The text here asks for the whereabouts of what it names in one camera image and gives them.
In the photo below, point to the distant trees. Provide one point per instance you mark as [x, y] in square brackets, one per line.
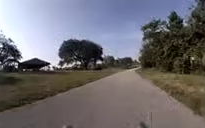
[123, 61]

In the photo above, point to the large broad-crowned tree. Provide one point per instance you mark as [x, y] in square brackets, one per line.
[80, 51]

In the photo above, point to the grey paved path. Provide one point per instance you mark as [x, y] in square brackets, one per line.
[116, 96]

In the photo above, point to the grass field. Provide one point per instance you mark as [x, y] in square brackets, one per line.
[40, 85]

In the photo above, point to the dark open shelter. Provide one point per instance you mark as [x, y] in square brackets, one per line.
[33, 63]

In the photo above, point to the robot's own part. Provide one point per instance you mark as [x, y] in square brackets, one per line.
[68, 126]
[143, 125]

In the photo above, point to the row of trees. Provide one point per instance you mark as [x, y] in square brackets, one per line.
[176, 46]

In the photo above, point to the dry grass verge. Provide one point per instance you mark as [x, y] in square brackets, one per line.
[186, 88]

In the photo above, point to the spreading tree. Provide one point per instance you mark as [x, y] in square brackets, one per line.
[3, 50]

